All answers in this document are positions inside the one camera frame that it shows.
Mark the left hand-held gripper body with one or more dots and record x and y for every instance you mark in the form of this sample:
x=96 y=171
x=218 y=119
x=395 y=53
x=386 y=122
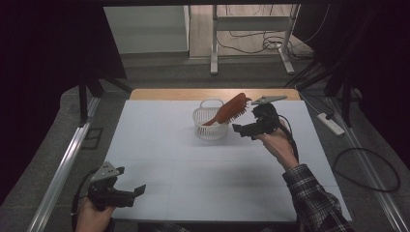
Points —
x=103 y=193

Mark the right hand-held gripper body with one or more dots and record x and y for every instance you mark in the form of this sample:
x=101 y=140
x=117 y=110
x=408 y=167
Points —
x=267 y=122

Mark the wooden hairbrush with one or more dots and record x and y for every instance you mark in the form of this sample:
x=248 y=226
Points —
x=230 y=109

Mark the white plastic basket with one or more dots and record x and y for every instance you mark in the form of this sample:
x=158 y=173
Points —
x=209 y=130

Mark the person's right hand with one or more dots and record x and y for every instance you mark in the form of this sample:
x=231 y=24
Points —
x=280 y=145

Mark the person's left hand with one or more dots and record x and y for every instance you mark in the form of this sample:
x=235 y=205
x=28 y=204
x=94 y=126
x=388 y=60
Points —
x=92 y=219

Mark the person's plaid shirt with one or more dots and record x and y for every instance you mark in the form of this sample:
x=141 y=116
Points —
x=170 y=228

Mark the white foam board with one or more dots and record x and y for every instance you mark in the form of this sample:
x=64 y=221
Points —
x=193 y=177

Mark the white power strip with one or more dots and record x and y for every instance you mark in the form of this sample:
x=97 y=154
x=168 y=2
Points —
x=331 y=124

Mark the black metal stand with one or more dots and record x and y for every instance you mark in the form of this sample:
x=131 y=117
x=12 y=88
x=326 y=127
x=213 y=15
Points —
x=83 y=100
x=346 y=103

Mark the black curtain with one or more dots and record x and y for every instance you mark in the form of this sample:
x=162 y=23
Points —
x=42 y=80
x=380 y=64

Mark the white cabinet panel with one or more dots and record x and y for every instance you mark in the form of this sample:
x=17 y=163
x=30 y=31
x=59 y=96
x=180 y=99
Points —
x=145 y=29

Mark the aluminium floor rail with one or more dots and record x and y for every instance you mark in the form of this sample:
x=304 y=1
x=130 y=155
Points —
x=370 y=164
x=61 y=174

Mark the black square floor frame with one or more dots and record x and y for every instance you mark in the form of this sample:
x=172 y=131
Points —
x=84 y=138

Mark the white metal stand frame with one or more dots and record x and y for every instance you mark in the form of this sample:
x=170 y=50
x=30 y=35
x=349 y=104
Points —
x=251 y=23

